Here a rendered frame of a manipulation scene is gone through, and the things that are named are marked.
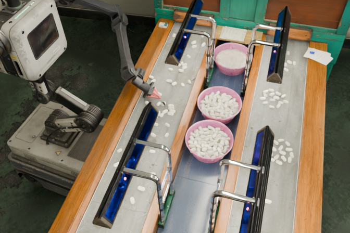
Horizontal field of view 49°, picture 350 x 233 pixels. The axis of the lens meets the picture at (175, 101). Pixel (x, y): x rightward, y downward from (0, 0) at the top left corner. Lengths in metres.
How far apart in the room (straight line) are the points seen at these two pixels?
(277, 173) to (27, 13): 1.46
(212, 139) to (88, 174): 0.71
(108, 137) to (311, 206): 1.12
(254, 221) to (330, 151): 1.77
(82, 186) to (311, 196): 1.14
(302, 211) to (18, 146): 1.76
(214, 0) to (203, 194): 1.38
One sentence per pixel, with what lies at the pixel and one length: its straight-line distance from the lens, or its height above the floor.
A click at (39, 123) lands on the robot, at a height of 0.47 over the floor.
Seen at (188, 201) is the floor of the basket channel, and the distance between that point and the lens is 2.03.
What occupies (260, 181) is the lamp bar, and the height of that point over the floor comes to 1.11.
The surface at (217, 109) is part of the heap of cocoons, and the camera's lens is 2.30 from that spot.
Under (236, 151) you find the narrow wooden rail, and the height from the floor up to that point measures 0.76.
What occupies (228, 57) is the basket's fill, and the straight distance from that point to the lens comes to 2.64.
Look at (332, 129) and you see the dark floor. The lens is 3.35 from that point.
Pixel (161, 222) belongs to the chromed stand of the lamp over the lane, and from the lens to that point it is 1.93.
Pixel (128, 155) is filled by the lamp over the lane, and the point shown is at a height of 1.11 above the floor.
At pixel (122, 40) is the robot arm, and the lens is 2.37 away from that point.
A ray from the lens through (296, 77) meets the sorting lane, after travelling 2.58.
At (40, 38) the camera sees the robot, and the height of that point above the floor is 1.31.
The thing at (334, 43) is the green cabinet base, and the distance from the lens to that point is 2.88.
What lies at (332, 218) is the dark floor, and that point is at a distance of 2.91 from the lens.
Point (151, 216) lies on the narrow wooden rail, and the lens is 1.90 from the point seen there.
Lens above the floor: 2.48
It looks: 48 degrees down
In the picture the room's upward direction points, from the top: 2 degrees counter-clockwise
